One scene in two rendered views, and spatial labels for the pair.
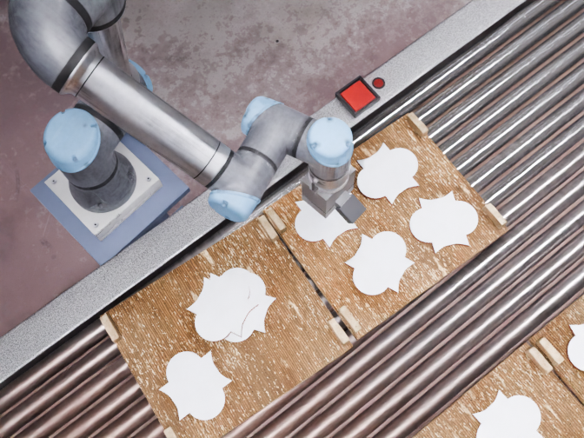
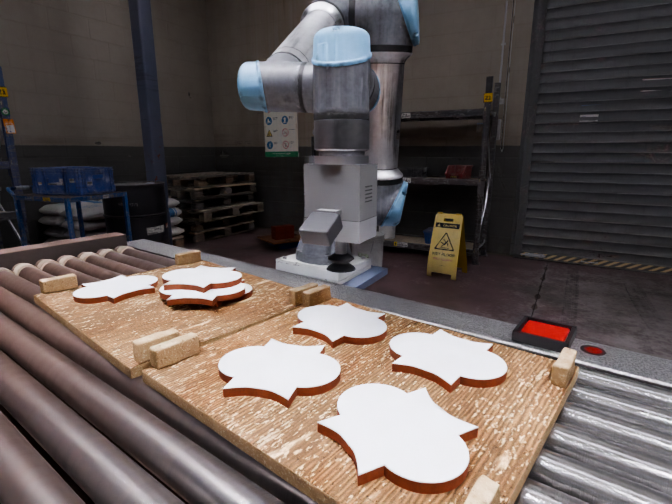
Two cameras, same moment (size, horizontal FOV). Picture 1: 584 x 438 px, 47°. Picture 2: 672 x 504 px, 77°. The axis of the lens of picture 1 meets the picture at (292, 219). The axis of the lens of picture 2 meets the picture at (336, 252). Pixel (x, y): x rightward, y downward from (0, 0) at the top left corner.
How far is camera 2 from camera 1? 133 cm
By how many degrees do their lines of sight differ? 71
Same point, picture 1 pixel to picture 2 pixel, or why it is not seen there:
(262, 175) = (284, 66)
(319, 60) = not seen: outside the picture
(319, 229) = (316, 318)
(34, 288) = not seen: hidden behind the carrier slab
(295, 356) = (130, 330)
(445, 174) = (510, 423)
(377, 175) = (432, 345)
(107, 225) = (286, 261)
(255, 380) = (109, 313)
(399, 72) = (641, 364)
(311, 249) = (287, 323)
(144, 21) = not seen: hidden behind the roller
